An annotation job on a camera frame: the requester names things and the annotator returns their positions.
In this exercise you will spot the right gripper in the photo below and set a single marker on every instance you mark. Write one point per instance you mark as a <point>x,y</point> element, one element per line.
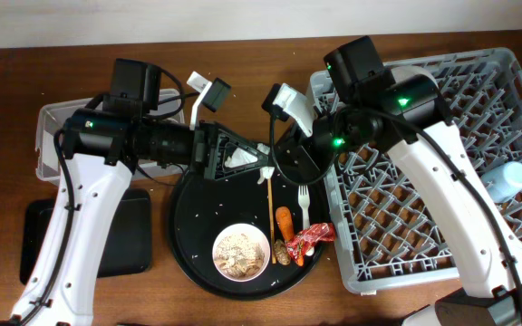
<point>302,158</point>

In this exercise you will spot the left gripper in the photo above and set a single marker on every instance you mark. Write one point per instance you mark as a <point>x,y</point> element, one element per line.
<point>209,167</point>

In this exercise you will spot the white tissue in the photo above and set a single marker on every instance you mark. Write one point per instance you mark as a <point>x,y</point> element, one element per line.
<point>240,156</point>

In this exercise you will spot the white plastic fork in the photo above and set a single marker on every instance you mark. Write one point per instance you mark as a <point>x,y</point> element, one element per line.
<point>304,202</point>

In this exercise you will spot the orange carrot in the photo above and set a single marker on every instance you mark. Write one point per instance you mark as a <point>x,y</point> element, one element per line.
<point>284,221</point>

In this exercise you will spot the wooden chopstick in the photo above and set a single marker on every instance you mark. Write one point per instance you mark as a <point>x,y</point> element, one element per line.
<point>271,219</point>

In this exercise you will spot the red snack wrapper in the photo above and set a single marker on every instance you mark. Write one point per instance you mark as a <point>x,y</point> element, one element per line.
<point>307,239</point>

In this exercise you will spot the pink bowl with food scraps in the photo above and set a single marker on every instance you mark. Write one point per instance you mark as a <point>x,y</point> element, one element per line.
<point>241,252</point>

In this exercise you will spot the grey round plate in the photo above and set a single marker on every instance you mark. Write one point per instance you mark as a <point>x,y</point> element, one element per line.
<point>410,76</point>

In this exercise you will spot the light blue cup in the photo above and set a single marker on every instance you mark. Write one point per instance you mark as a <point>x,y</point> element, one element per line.
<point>503,182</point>

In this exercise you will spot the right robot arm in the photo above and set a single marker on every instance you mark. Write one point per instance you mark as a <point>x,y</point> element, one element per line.
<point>402,112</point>

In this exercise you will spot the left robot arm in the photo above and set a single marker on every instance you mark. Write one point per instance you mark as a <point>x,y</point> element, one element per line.
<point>98,149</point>

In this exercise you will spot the grey dishwasher rack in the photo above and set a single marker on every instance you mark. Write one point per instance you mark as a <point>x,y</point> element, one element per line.
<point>386,237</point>

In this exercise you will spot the round black serving tray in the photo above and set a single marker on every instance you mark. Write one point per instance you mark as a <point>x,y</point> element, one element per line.
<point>200,209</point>

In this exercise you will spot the brown cookie piece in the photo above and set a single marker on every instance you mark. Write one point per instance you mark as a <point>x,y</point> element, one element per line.
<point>281,253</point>

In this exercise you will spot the black rectangular tray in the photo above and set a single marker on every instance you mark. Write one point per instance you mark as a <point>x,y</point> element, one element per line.
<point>128,247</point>

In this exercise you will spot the clear plastic bin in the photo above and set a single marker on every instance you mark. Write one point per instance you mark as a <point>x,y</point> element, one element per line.
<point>53,116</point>

